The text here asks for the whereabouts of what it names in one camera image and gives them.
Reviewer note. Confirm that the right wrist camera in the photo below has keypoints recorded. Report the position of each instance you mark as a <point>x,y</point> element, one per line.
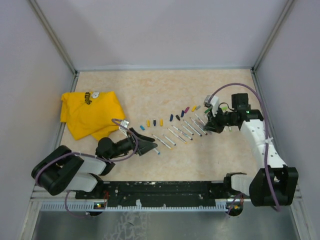
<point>212,103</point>

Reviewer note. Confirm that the yellow capped slim marker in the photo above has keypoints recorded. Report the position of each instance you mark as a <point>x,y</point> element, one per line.
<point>199,118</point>

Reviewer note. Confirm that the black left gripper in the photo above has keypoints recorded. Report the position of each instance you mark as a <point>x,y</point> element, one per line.
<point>140,143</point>

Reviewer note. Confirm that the blue eraser-cap white marker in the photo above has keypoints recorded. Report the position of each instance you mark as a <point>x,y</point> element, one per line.
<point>170,140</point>

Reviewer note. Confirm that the navy capped white marker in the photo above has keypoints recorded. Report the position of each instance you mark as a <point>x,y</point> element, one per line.
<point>190,126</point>

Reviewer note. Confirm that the left corner aluminium post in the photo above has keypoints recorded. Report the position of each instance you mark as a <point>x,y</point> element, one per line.
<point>55,40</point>

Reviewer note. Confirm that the right corner aluminium post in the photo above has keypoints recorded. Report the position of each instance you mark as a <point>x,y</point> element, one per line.
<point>289,4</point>

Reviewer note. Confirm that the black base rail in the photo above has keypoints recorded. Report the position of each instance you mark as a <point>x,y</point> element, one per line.
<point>159,193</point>

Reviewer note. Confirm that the dark blue capped marker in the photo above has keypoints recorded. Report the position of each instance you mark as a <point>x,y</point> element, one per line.
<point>183,133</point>

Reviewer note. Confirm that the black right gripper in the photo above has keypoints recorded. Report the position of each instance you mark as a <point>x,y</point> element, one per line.
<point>212,124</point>

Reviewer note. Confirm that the yellow t-shirt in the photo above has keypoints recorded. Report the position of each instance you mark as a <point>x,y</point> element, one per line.
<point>90,113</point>

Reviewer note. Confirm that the yellow capped clear pen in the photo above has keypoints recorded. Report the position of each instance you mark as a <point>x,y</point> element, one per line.
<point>176,135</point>

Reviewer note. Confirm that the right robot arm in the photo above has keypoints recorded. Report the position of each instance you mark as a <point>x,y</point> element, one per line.
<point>275,182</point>

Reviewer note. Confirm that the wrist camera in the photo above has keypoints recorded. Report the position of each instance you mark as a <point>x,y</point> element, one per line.
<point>212,103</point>
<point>123,125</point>

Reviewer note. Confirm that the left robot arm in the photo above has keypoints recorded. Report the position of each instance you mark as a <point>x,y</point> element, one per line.
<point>65,170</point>

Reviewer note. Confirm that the yellow clear-pen cap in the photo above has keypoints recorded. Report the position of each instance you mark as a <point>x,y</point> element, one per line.
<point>161,122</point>

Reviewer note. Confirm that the corner aluminium post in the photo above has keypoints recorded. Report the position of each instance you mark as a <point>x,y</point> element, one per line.
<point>55,40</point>
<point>289,4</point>

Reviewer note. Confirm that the black eraser-cap white marker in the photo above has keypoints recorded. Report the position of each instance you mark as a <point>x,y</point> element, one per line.
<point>189,131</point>

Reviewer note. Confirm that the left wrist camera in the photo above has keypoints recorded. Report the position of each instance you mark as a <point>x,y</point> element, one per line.
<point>123,125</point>

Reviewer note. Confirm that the magenta capped white marker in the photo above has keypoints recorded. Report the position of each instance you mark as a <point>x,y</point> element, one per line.
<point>198,125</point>

